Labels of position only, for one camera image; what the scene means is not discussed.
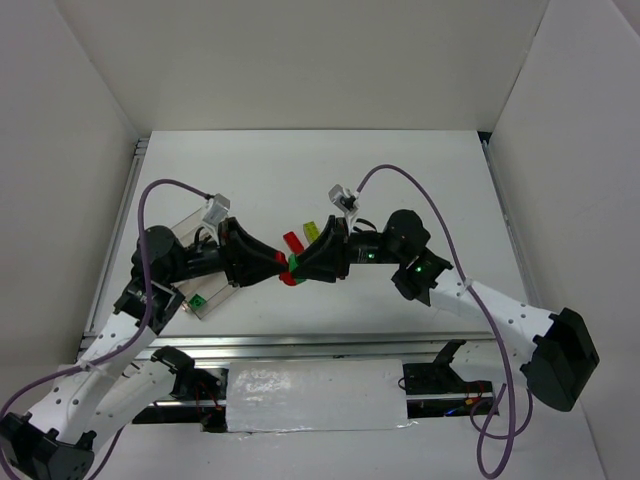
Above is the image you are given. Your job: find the lime yellow long lego brick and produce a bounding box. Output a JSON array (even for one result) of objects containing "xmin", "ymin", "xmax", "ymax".
[{"xmin": 303, "ymin": 221, "xmax": 320, "ymax": 243}]

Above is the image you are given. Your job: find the clear bin near compartment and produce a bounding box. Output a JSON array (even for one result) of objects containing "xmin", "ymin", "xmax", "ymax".
[{"xmin": 178, "ymin": 275, "xmax": 237, "ymax": 320}]

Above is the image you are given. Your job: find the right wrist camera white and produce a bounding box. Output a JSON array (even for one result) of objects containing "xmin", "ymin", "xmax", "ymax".
[{"xmin": 328, "ymin": 184, "xmax": 359, "ymax": 230}]

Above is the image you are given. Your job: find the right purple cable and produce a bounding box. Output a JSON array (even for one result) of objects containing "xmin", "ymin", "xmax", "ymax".
[{"xmin": 357, "ymin": 162, "xmax": 535, "ymax": 477}]

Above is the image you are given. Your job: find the white tape cover panel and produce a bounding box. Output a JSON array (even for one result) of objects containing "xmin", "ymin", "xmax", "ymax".
[{"xmin": 226, "ymin": 359, "xmax": 409, "ymax": 433}]

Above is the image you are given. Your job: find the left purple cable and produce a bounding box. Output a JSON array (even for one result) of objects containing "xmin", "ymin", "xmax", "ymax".
[{"xmin": 0, "ymin": 178, "xmax": 216, "ymax": 479}]

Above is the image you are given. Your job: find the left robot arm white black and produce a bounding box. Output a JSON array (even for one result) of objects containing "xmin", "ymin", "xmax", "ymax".
[{"xmin": 1, "ymin": 218, "xmax": 289, "ymax": 479}]

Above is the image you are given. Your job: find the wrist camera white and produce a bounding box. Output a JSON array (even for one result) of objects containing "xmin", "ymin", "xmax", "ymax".
[
  {"xmin": 328, "ymin": 184, "xmax": 359, "ymax": 230},
  {"xmin": 201, "ymin": 193, "xmax": 231, "ymax": 234}
]

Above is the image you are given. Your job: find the red flat lego plate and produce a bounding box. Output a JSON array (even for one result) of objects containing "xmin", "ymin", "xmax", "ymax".
[{"xmin": 283, "ymin": 231, "xmax": 305, "ymax": 255}]

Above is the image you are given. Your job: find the green curved lego brick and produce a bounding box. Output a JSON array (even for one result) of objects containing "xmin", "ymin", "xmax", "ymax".
[{"xmin": 287, "ymin": 253, "xmax": 306, "ymax": 286}]

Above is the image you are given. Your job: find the green hollow lego brick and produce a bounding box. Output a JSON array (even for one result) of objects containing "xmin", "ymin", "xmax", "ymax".
[{"xmin": 188, "ymin": 294, "xmax": 207, "ymax": 311}]

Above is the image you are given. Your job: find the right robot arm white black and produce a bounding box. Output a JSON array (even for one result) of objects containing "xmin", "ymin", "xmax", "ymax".
[{"xmin": 289, "ymin": 209, "xmax": 599, "ymax": 412}]

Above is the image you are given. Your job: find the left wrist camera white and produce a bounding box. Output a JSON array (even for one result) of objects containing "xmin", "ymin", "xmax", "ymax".
[{"xmin": 201, "ymin": 193, "xmax": 231, "ymax": 234}]

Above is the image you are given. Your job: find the red curved lego brick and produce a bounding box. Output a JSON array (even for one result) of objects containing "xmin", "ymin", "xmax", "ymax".
[{"xmin": 275, "ymin": 251, "xmax": 296, "ymax": 287}]

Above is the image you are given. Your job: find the purple cable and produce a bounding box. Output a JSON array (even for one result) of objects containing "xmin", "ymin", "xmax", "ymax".
[
  {"xmin": 0, "ymin": 178, "xmax": 216, "ymax": 479},
  {"xmin": 357, "ymin": 162, "xmax": 535, "ymax": 477}
]

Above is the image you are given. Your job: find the aluminium rail frame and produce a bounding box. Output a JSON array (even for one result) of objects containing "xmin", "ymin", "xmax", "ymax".
[{"xmin": 81, "ymin": 130, "xmax": 529, "ymax": 359}]

